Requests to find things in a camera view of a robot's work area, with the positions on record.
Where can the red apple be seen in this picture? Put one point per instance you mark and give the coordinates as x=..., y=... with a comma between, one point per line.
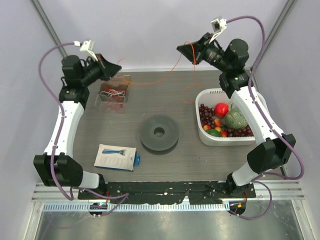
x=221, y=109

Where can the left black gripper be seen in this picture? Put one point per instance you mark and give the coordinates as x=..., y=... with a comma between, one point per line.
x=108, y=69

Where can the green netted melon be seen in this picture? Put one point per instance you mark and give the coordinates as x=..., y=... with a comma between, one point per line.
x=235, y=119

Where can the green avocado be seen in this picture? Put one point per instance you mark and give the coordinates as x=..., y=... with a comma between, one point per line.
x=214, y=133

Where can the aluminium frame rail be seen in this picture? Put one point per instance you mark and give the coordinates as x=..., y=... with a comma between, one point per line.
x=280, y=190

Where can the white plastic basket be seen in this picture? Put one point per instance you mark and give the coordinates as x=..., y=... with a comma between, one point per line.
x=245, y=100

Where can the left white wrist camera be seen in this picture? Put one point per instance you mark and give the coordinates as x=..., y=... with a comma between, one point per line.
x=87, y=48

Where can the clear cable box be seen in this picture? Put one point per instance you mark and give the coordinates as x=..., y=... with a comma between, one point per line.
x=113, y=94

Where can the small peach fruits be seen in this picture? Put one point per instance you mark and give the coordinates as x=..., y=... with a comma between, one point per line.
x=217, y=126

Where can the white slotted cable duct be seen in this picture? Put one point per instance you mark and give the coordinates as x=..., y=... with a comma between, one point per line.
x=94, y=207

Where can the red grape bunch left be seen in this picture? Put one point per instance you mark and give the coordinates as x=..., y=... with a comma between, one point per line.
x=206, y=115

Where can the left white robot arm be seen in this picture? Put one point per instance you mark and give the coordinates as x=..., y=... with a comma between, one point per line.
x=56, y=167

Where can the grey cable spool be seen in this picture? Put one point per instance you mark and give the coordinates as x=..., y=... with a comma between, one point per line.
x=159, y=134

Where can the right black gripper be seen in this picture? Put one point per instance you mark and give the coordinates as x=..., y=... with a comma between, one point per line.
x=200, y=52

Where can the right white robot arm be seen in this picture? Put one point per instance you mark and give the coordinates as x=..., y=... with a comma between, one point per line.
x=273, y=147

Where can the blue razor package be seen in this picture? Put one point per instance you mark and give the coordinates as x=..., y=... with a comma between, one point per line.
x=117, y=158

